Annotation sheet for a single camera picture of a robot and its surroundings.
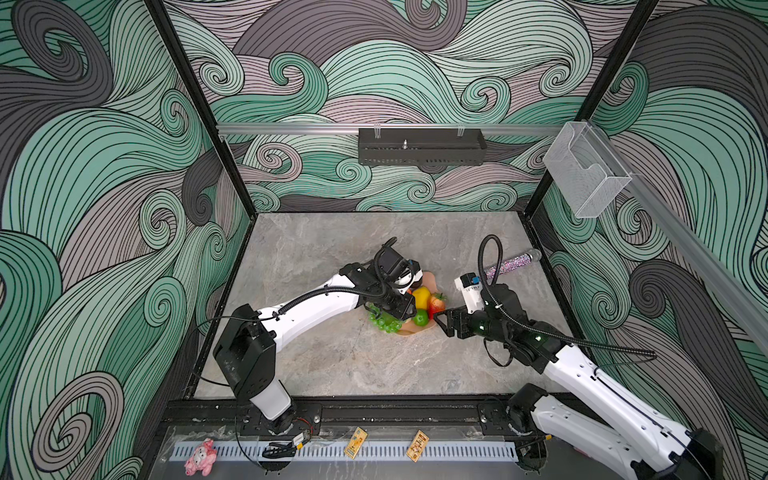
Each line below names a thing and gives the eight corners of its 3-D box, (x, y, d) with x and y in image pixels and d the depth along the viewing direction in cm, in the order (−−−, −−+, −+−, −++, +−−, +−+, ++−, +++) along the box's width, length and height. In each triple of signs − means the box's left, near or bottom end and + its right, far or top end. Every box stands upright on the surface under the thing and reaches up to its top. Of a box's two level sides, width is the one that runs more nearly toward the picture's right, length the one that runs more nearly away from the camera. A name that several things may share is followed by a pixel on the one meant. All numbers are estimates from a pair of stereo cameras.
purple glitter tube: (487, 281, 102) (490, 274, 99) (482, 274, 103) (485, 268, 100) (538, 261, 107) (542, 255, 104) (532, 255, 109) (537, 249, 106)
